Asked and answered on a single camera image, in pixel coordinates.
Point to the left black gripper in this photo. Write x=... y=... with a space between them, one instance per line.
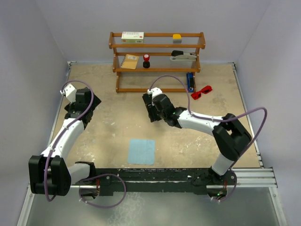
x=70 y=106

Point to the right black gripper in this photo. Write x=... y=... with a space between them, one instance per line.
x=153 y=106

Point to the light blue cleaning cloth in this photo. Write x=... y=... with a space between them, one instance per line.
x=141 y=151

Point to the black glasses case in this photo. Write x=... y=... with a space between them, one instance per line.
x=152 y=111

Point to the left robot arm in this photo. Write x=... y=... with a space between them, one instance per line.
x=48 y=172

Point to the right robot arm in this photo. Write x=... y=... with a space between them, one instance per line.
x=231 y=137

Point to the red sunglasses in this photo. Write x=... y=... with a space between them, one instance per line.
x=204 y=90

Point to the wooden three-tier shelf rack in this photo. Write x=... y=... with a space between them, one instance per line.
x=159 y=46

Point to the blue and black stapler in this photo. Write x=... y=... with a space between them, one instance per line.
x=190 y=81

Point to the red and black stamp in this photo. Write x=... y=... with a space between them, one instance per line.
x=146 y=61

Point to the black and white stapler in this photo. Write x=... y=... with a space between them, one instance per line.
x=178 y=55

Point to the brown spiral notebook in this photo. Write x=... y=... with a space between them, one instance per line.
x=130 y=62

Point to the yellow and grey eraser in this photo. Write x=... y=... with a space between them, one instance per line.
x=177 y=38

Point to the white and red box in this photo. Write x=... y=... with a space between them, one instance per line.
x=132 y=37

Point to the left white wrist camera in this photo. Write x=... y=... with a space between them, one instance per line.
x=69 y=91

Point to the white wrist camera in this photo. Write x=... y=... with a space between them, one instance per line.
x=154 y=92
x=69 y=91

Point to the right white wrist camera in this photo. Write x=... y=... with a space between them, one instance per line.
x=154 y=92

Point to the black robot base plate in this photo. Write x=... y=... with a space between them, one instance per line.
x=198 y=181

